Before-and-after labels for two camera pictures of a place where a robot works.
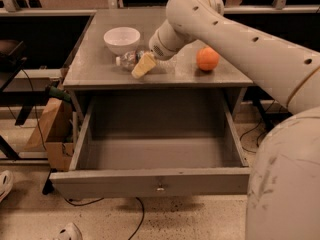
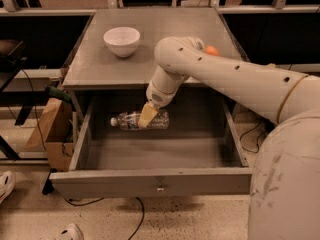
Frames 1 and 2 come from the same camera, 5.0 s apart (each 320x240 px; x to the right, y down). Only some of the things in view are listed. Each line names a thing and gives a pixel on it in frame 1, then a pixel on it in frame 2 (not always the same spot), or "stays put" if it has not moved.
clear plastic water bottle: (129, 59) to (130, 120)
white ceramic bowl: (122, 40) stays put
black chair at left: (13, 54) stays put
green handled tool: (57, 93) stays put
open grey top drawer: (155, 144) stays put
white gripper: (156, 47) to (156, 96)
